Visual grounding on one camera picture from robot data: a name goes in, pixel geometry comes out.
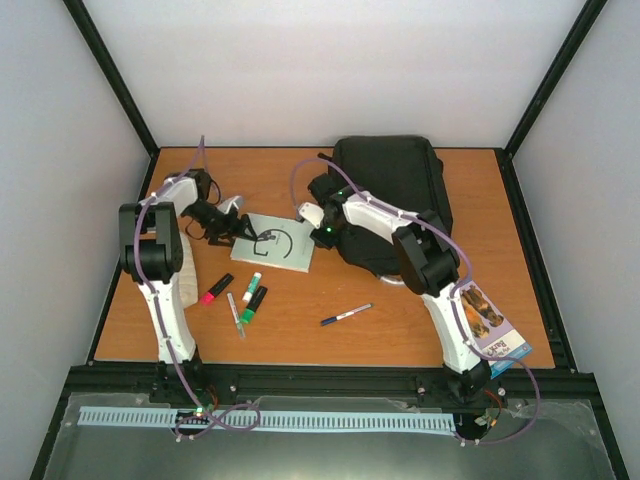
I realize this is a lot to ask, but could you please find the dog picture book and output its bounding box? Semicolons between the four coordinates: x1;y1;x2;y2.
460;282;532;379

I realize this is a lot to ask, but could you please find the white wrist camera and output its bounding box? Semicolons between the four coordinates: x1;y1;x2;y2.
297;202;324;229
217;195;245;215

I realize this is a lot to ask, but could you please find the grey notebook with G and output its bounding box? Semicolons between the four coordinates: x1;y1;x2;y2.
230;213;315;273

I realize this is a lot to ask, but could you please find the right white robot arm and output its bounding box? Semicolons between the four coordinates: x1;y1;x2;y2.
297;173;491;404

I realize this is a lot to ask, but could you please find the green highlighter marker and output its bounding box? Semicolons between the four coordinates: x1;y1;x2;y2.
240;286;268;324

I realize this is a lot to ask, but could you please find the clear silver pen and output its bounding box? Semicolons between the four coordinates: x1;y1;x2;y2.
226;292;246;339

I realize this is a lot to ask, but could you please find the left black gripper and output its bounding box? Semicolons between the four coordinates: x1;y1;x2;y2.
185;202;259;248

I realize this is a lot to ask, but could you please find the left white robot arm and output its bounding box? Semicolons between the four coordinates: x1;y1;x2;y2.
118;168;257;403

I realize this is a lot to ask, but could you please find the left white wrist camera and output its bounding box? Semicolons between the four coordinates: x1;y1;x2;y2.
217;195;245;215

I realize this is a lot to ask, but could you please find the blue white pen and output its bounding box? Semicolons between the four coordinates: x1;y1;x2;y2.
320;303;374;327

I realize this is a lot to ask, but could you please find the beige knitted pencil case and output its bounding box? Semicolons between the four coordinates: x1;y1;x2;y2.
178;232;199;309

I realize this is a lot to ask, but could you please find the light blue cable duct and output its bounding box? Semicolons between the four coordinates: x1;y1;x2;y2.
77;406;456;436

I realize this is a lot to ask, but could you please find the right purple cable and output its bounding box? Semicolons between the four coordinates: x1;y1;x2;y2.
290;158;542;447

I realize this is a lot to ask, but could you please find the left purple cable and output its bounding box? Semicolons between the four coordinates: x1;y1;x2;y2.
133;134;262;441

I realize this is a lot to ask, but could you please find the black student backpack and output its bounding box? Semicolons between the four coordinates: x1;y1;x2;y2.
331;135;453;276

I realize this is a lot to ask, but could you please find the white green glue stick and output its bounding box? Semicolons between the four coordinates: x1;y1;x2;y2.
242;272;262;303

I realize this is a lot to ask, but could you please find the pink highlighter marker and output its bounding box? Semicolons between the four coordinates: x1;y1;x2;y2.
200;273;234;305

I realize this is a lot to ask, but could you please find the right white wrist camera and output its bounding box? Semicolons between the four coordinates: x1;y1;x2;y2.
297;202;324;229

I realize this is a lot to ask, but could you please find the purple cable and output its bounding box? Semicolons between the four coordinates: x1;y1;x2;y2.
133;134;262;441
290;158;542;447

